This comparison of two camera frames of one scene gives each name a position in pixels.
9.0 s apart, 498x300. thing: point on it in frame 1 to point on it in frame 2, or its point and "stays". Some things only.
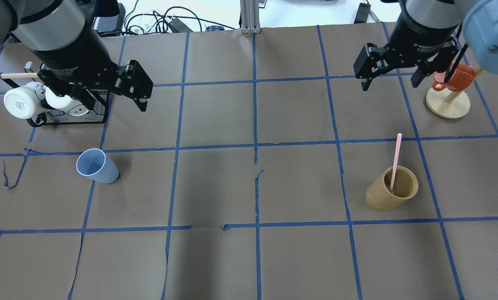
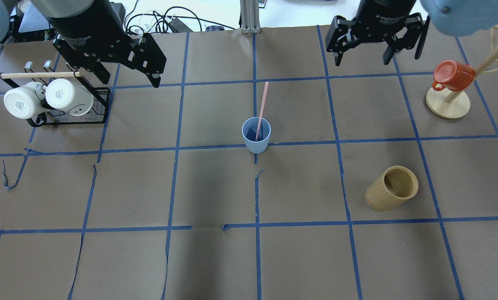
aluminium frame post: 250,13 stays
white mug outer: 23,102 stays
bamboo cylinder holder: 378,193 stays
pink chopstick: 396,160 to 265,93
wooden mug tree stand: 450,104 stays
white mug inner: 73,107 stays
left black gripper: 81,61 to 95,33
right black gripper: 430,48 to 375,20
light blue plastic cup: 93,163 to 249,129
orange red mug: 461,78 stays
